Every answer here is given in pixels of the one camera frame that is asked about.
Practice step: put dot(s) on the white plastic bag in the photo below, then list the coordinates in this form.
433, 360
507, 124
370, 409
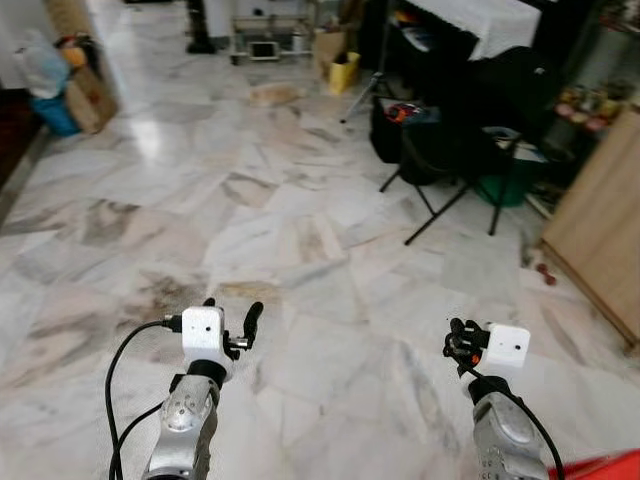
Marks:
42, 68

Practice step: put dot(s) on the white lace tablecloth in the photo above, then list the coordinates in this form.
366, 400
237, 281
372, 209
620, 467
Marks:
490, 25

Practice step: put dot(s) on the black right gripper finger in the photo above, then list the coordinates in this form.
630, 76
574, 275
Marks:
458, 327
453, 348

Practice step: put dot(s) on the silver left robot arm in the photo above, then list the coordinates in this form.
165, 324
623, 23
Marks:
185, 430

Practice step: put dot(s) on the blue bin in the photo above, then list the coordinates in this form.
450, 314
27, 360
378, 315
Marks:
55, 115

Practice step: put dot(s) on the green plastic bin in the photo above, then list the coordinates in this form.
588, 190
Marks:
510, 190

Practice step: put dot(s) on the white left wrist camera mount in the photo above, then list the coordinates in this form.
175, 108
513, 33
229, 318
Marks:
203, 330

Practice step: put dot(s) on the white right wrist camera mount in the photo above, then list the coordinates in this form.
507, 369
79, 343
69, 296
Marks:
507, 348

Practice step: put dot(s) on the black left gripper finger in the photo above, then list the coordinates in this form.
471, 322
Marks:
252, 322
210, 303

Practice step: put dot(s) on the orange round item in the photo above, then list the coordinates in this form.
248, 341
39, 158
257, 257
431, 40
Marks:
72, 55

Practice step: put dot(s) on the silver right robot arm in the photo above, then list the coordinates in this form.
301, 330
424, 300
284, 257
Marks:
505, 440

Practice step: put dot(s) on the black tripod stand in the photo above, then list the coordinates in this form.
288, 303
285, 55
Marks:
440, 212

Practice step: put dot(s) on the large cardboard box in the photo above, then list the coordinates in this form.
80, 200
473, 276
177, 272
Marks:
92, 100

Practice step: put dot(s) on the yellow container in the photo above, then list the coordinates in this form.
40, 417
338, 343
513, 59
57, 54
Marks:
345, 75

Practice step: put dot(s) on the metal rack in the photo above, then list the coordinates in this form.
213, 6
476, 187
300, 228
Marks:
265, 50

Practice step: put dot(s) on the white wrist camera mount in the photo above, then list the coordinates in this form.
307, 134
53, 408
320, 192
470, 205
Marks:
203, 330
507, 348

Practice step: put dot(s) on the small cardboard box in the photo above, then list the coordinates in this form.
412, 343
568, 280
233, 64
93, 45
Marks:
328, 45

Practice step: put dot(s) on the light wooden cabinet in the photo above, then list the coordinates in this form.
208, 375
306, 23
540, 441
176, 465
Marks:
600, 230

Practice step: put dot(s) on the black bag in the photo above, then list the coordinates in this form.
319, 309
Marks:
500, 90

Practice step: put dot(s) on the red plastic stool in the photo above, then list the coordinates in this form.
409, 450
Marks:
605, 468

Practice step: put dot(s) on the black fan base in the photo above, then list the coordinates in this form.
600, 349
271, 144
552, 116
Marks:
200, 40

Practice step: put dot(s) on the small red floor item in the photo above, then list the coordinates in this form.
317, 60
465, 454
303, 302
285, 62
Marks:
545, 272

